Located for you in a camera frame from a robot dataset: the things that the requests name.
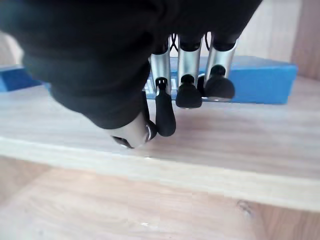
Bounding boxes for blue file folder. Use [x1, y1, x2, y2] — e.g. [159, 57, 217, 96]
[142, 55, 299, 105]
[0, 64, 52, 93]

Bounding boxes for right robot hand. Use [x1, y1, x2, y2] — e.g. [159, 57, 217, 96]
[0, 0, 264, 150]

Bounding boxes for light wooden office cabinet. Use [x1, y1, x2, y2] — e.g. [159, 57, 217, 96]
[0, 0, 320, 240]

